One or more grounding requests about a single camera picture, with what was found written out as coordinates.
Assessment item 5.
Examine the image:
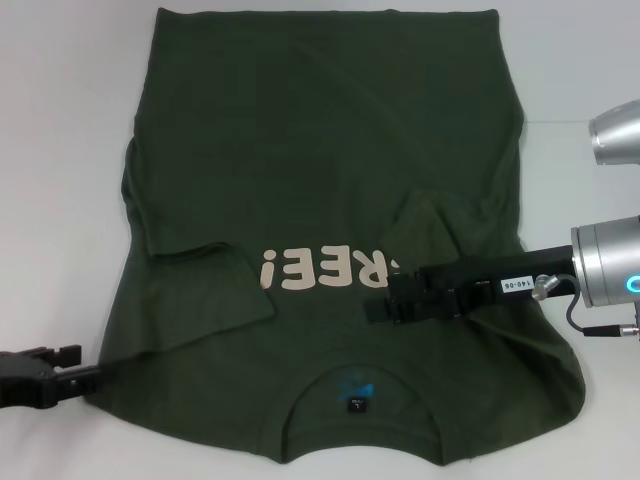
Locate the right gripper cable with plug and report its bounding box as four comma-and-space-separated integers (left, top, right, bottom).
532, 272, 640, 344

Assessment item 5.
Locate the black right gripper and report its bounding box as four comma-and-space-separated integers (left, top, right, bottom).
364, 244, 579, 326

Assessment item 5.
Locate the dark green FREE T-shirt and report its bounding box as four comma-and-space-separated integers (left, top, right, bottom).
97, 4, 589, 454

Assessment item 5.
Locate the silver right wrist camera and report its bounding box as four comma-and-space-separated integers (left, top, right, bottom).
588, 98, 640, 166

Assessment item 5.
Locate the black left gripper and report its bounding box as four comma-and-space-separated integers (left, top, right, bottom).
0, 344, 109, 411

